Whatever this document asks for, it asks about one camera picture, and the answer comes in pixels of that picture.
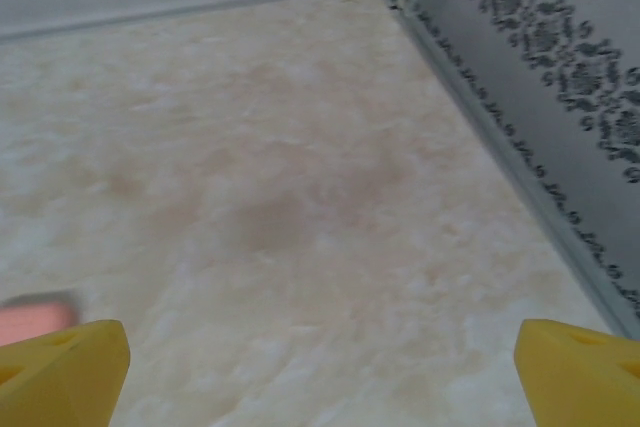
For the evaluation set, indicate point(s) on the salmon earbud charging case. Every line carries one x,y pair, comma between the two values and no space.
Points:
30,319

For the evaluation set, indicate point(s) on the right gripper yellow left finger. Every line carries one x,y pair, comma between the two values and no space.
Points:
60,382

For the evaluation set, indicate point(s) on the aluminium side rail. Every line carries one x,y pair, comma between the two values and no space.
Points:
520,172

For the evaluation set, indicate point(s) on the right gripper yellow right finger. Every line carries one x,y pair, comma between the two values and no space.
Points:
585,382

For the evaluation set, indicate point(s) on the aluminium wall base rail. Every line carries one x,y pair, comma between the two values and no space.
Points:
200,11

